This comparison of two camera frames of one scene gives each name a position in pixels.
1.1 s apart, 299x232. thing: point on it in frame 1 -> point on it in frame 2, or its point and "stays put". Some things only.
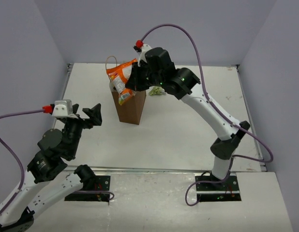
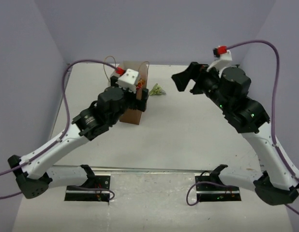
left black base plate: (101, 183) stays put
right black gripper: (134, 81) -> (196, 70)
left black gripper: (84, 120) -> (141, 102)
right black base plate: (226, 191) stays put
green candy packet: (154, 91) stays put
